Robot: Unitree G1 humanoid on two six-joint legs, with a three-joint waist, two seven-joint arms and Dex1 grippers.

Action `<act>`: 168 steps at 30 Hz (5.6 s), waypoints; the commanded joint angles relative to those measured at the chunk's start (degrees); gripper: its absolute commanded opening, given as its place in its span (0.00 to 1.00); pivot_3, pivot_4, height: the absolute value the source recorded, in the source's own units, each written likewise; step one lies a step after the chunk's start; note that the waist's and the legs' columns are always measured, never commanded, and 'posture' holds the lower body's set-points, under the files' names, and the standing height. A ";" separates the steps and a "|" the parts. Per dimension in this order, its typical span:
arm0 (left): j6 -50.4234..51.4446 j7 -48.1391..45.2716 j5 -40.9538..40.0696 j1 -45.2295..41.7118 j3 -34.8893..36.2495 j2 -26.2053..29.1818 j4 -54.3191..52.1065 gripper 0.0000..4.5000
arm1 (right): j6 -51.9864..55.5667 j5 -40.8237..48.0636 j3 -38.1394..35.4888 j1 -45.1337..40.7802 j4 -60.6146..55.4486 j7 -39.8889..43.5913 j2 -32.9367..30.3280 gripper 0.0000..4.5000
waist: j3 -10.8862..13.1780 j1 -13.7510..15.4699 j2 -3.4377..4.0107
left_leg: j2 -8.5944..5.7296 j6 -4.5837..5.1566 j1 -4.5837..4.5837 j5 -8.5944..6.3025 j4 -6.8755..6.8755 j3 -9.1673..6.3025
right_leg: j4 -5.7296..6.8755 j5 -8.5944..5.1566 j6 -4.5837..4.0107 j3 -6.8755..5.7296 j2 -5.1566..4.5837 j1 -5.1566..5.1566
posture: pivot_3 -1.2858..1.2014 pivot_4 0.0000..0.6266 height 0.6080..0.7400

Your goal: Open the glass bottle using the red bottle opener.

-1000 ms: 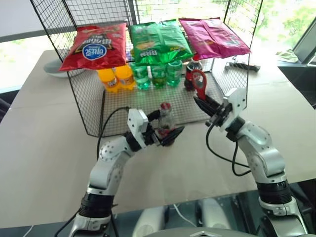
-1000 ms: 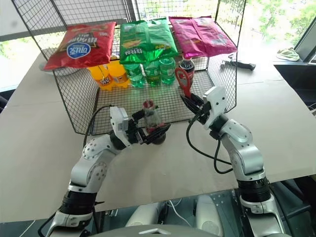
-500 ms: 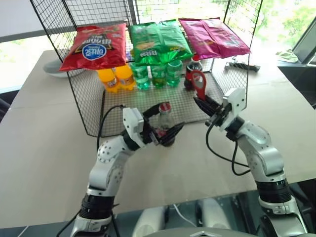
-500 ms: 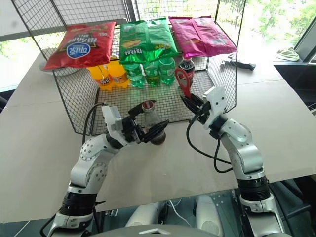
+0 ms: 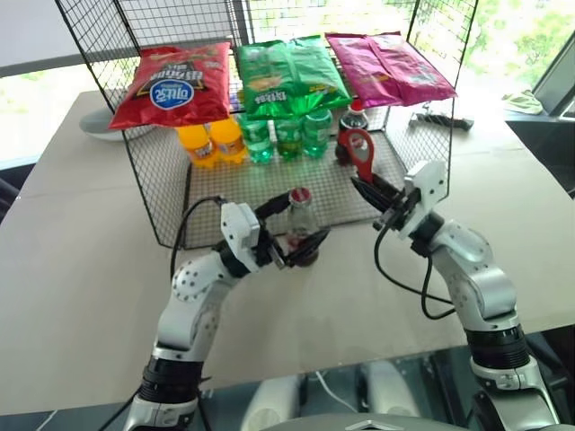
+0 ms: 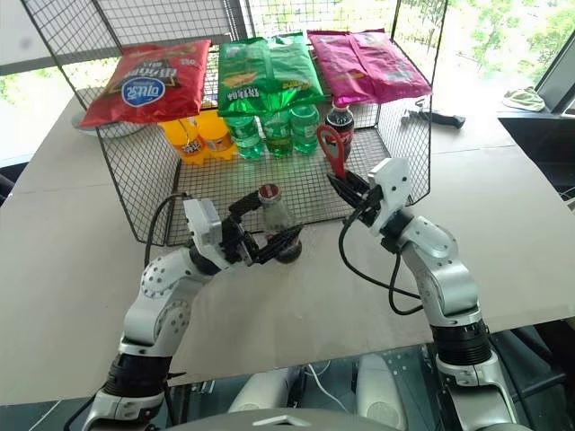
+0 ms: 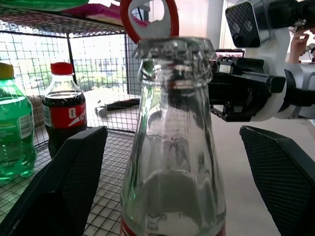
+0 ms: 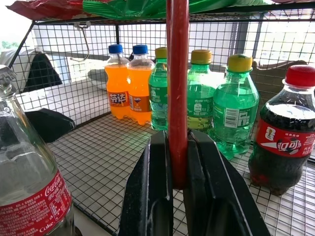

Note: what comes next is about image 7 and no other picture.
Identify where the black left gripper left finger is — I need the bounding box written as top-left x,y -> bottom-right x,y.
0,125 -> 109,236

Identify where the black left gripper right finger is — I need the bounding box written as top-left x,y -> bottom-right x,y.
239,125 -> 315,236

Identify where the clear glass bottle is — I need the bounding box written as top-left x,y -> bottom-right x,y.
120,54 -> 227,236

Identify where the red bottle opener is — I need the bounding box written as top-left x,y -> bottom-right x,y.
119,0 -> 180,45

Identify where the cola bottle with red cap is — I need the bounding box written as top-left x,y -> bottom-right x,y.
42,62 -> 88,159

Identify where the green soda bottle yellow cap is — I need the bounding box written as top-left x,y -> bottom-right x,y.
0,62 -> 38,184

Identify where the silver crown bottle cap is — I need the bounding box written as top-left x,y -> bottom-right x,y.
134,36 -> 216,60

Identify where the laptop screen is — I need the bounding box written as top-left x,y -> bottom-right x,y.
215,49 -> 246,59

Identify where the bystander person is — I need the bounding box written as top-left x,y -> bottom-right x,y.
288,27 -> 315,64

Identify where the black flat object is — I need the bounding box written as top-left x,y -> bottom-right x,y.
94,98 -> 141,117

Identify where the pink flat package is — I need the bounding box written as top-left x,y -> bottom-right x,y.
62,3 -> 149,28

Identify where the green flat package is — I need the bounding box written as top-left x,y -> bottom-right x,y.
6,0 -> 90,12

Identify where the black wire mesh rack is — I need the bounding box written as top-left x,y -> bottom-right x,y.
0,0 -> 141,236

